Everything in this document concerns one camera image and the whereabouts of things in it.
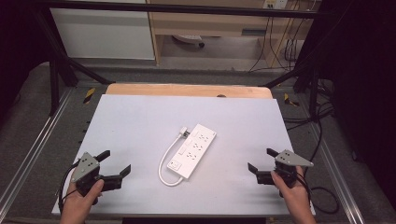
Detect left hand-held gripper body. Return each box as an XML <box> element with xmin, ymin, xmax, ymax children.
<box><xmin>71</xmin><ymin>151</ymin><xmax>124</xmax><ymax>198</ymax></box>

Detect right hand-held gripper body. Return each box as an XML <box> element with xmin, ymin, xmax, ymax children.
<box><xmin>255</xmin><ymin>148</ymin><xmax>315</xmax><ymax>189</ymax></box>

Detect white power strip cable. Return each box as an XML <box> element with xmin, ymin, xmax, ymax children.
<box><xmin>157</xmin><ymin>133</ymin><xmax>185</xmax><ymax>188</ymax></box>

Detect white power strip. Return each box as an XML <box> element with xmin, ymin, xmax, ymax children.
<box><xmin>166</xmin><ymin>123</ymin><xmax>218</xmax><ymax>180</ymax></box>

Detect person's left hand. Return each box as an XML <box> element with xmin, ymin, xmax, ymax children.
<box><xmin>59</xmin><ymin>179</ymin><xmax>106</xmax><ymax>224</ymax></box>

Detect person's right hand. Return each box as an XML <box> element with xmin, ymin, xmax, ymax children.
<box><xmin>270</xmin><ymin>165</ymin><xmax>318</xmax><ymax>224</ymax></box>

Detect yellow black tape strip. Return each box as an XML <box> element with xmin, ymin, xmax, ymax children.
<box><xmin>283</xmin><ymin>92</ymin><xmax>301</xmax><ymax>107</ymax></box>
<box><xmin>82</xmin><ymin>87</ymin><xmax>96</xmax><ymax>105</ymax></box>

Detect black metal stand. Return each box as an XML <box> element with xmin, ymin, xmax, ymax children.
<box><xmin>33</xmin><ymin>8</ymin><xmax>115</xmax><ymax>117</ymax></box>
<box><xmin>263</xmin><ymin>60</ymin><xmax>332</xmax><ymax>123</ymax></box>

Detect wooden table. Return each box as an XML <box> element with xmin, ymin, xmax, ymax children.
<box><xmin>105</xmin><ymin>82</ymin><xmax>274</xmax><ymax>100</ymax></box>

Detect dark curtain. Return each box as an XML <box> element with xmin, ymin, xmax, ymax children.
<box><xmin>0</xmin><ymin>0</ymin><xmax>54</xmax><ymax>125</ymax></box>
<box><xmin>311</xmin><ymin>0</ymin><xmax>396</xmax><ymax>211</ymax></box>

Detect white cabinet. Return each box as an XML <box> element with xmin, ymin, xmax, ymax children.
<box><xmin>49</xmin><ymin>7</ymin><xmax>156</xmax><ymax>61</ymax></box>

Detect grey device under desk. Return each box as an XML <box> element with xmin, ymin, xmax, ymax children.
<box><xmin>172</xmin><ymin>34</ymin><xmax>206</xmax><ymax>49</ymax></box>

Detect wooden desk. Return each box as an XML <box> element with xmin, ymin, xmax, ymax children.
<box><xmin>146</xmin><ymin>0</ymin><xmax>314</xmax><ymax>67</ymax></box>

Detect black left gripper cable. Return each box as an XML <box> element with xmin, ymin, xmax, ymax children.
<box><xmin>57</xmin><ymin>161</ymin><xmax>82</xmax><ymax>215</ymax></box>

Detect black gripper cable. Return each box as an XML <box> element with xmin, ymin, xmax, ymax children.
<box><xmin>295</xmin><ymin>120</ymin><xmax>341</xmax><ymax>216</ymax></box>
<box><xmin>57</xmin><ymin>161</ymin><xmax>82</xmax><ymax>215</ymax></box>

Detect aluminium floor rail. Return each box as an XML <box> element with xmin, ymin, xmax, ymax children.
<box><xmin>305</xmin><ymin>120</ymin><xmax>366</xmax><ymax>224</ymax></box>
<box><xmin>0</xmin><ymin>88</ymin><xmax>75</xmax><ymax>213</ymax></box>

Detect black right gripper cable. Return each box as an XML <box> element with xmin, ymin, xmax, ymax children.
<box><xmin>295</xmin><ymin>120</ymin><xmax>341</xmax><ymax>216</ymax></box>

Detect black floor cables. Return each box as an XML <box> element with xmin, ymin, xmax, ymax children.
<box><xmin>283</xmin><ymin>78</ymin><xmax>336</xmax><ymax>132</ymax></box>

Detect bundle of hanging cables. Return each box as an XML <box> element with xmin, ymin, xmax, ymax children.
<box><xmin>247</xmin><ymin>14</ymin><xmax>313</xmax><ymax>73</ymax></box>

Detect white wall socket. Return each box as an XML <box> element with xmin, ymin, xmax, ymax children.
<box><xmin>262</xmin><ymin>0</ymin><xmax>290</xmax><ymax>10</ymax></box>

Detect black frame crossbar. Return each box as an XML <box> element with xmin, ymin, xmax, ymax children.
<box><xmin>31</xmin><ymin>0</ymin><xmax>323</xmax><ymax>19</ymax></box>

